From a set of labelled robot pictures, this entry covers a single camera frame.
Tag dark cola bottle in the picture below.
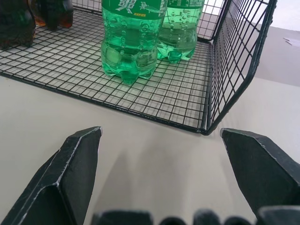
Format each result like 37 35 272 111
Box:
33 0 75 31
0 0 37 50

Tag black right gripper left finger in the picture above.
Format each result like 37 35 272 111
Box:
0 126 104 225

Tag green soda bottle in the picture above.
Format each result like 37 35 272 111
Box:
157 0 205 64
100 0 169 85

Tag black wire basket shelf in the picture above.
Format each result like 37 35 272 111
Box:
0 0 278 136

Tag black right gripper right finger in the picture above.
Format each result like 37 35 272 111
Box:
219 127 300 225

